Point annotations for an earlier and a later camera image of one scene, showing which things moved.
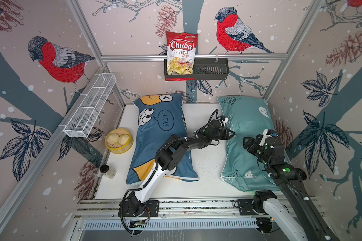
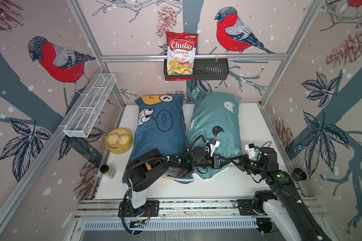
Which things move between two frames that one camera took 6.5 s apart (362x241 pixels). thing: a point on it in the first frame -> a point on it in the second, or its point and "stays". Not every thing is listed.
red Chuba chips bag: x=181 y=51 stays
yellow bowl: x=119 y=140 stays
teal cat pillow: x=246 y=116 -> x=214 y=122
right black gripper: x=255 y=143 -> x=242 y=162
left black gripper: x=226 y=134 -> x=215 y=162
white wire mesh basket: x=96 y=95 stays
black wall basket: x=203 y=68 stays
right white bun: x=123 y=138 stays
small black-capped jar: x=109 y=172 stays
